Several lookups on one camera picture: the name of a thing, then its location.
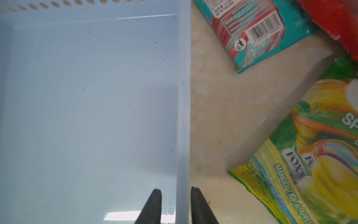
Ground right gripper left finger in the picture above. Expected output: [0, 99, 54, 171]
[134, 189, 162, 224]

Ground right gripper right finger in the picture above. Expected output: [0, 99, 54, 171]
[191, 187, 219, 224]

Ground green yellow Fox's candy bag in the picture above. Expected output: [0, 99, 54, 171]
[229, 57, 358, 224]

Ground light blue plastic basket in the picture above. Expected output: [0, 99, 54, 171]
[1, 1, 191, 224]

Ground teal candy bag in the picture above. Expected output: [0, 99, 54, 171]
[195, 0, 318, 73]

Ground red candy bag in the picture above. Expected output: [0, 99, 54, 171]
[297, 0, 358, 61]

